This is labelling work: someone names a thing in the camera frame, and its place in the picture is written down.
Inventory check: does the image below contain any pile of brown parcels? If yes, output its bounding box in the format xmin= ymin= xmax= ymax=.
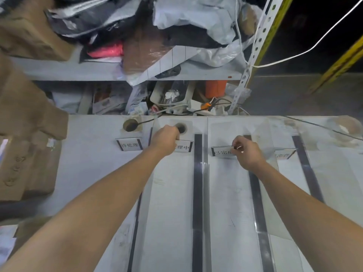
xmin=0 ymin=53 xmax=68 ymax=264

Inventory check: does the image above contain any brown parcel in clear wrap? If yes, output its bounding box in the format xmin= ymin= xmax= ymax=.
xmin=122 ymin=25 xmax=174 ymax=76

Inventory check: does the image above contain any thin black cable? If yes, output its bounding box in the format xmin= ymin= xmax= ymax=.
xmin=133 ymin=98 xmax=233 ymax=131

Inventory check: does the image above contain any person's right forearm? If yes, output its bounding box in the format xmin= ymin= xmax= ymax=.
xmin=252 ymin=161 xmax=363 ymax=272

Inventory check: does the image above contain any yellow and black post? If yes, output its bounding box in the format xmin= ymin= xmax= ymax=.
xmin=307 ymin=36 xmax=363 ymax=94

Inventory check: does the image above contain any white power strip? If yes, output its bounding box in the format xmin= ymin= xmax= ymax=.
xmin=187 ymin=99 xmax=227 ymax=116

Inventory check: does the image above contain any person's left hand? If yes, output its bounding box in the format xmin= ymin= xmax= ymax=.
xmin=149 ymin=125 xmax=181 ymax=157

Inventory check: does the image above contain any black fabric bundle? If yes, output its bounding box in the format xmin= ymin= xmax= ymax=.
xmin=167 ymin=25 xmax=227 ymax=49

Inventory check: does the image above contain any pink plastic packet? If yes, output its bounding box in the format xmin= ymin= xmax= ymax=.
xmin=86 ymin=43 xmax=124 ymax=59

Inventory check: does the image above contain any colourful printed paper box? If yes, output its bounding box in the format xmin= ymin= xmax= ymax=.
xmin=92 ymin=83 xmax=128 ymax=115

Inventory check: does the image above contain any crumpled cardboard box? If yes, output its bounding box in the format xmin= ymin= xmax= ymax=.
xmin=0 ymin=0 xmax=76 ymax=62

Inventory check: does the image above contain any white gridded plastic bag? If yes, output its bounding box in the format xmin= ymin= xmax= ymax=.
xmin=126 ymin=36 xmax=256 ymax=87

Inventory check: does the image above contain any grey and black mailer bag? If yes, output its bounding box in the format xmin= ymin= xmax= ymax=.
xmin=45 ymin=0 xmax=140 ymax=37

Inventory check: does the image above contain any long white cable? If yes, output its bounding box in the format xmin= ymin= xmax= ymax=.
xmin=235 ymin=0 xmax=363 ymax=68

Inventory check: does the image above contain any white plastic basket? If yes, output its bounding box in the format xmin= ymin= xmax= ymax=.
xmin=149 ymin=81 xmax=195 ymax=108

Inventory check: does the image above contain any grey metal shelf rack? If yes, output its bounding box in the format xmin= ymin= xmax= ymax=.
xmin=8 ymin=0 xmax=284 ymax=116

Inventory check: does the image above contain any person's right hand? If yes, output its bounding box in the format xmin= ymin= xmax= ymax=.
xmin=231 ymin=135 xmax=267 ymax=175

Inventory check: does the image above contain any clear tape roll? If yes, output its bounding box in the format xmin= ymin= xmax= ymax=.
xmin=326 ymin=116 xmax=363 ymax=144

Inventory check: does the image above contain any white mailer bag yellow patch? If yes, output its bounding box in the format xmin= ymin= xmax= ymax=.
xmin=153 ymin=0 xmax=242 ymax=46

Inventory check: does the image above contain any person's left forearm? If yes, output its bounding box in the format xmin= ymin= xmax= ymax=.
xmin=0 ymin=147 xmax=176 ymax=272

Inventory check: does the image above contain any orange box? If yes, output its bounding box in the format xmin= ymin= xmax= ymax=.
xmin=205 ymin=80 xmax=227 ymax=99

